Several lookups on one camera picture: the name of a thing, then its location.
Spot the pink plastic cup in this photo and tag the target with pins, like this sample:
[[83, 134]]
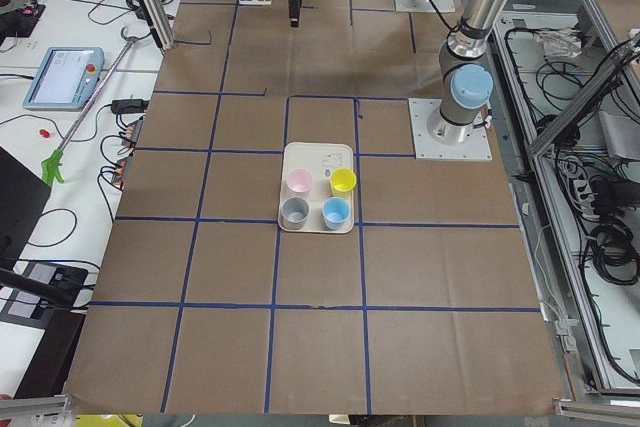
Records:
[[299, 183]]

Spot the yellow plastic cup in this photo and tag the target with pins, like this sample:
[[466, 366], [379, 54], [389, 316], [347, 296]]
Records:
[[342, 182]]

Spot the grey plastic cup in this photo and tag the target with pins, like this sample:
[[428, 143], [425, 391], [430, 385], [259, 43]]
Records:
[[294, 213]]

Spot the cream plastic tray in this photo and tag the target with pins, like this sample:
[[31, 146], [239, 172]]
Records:
[[321, 160]]

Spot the metal reacher grabber stick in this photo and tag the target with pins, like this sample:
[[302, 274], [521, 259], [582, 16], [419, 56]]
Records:
[[51, 165]]

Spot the black monitor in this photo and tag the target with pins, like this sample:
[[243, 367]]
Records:
[[23, 199]]

